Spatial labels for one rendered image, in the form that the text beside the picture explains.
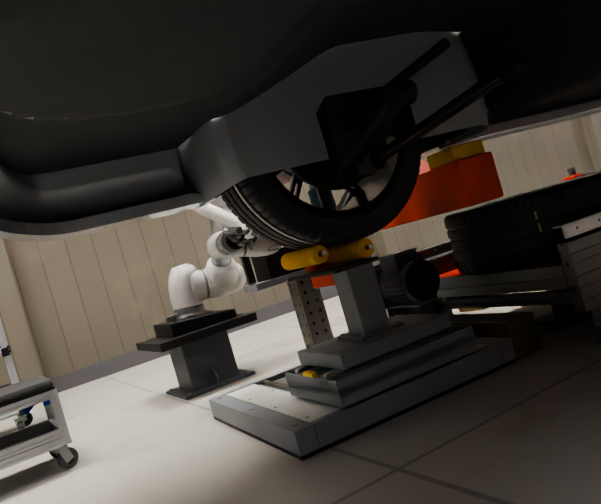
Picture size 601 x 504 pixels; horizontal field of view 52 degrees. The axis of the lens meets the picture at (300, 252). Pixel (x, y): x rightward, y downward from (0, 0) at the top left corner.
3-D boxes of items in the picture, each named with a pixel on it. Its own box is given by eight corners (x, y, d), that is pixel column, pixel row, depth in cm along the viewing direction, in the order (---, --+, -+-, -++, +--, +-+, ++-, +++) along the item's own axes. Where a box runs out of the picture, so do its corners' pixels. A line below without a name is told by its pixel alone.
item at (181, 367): (151, 397, 325) (135, 343, 324) (236, 365, 348) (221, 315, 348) (177, 407, 281) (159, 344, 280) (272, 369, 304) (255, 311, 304)
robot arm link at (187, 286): (170, 310, 319) (161, 269, 320) (204, 302, 325) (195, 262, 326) (175, 310, 304) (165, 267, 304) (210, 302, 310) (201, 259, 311)
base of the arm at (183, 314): (159, 324, 313) (157, 313, 313) (197, 315, 327) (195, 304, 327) (175, 322, 299) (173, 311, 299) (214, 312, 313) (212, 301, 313)
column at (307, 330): (322, 371, 267) (295, 278, 267) (312, 370, 276) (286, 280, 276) (341, 363, 271) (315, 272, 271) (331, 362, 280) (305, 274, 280)
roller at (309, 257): (318, 264, 181) (313, 246, 181) (280, 273, 208) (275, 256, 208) (335, 259, 184) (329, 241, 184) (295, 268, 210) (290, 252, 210)
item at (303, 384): (343, 411, 168) (334, 377, 168) (291, 397, 201) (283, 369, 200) (479, 352, 189) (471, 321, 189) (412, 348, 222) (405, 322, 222)
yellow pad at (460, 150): (454, 160, 205) (450, 146, 205) (429, 170, 217) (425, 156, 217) (486, 152, 211) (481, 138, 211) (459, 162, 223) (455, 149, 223)
